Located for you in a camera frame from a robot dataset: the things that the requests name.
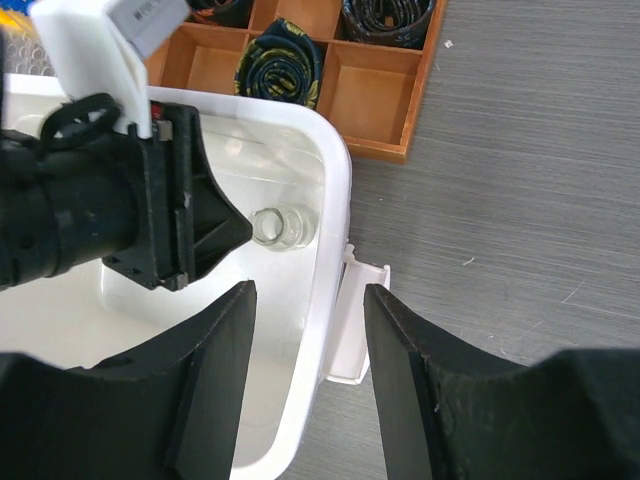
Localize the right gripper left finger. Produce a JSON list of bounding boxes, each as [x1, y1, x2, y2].
[[74, 279, 259, 480]]

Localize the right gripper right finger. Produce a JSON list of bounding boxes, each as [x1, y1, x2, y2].
[[364, 284, 523, 479]]

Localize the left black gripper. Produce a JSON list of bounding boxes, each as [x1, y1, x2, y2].
[[1, 94, 253, 291]]

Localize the clear glass flask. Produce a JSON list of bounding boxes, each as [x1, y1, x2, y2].
[[250, 204, 318, 252]]

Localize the white plastic tub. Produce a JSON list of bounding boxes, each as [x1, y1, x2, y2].
[[1, 87, 390, 479]]

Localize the wooden compartment tray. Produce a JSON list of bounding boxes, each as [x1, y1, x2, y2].
[[145, 1, 446, 164]]

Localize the rolled tie orange pattern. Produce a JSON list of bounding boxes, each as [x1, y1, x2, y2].
[[187, 0, 254, 28]]

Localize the clear well plate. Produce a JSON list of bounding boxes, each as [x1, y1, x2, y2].
[[4, 31, 55, 77]]

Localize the rolled tie blue pattern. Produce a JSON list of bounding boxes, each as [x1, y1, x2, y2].
[[342, 0, 436, 49]]

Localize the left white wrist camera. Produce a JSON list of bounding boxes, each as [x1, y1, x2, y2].
[[29, 0, 190, 139]]

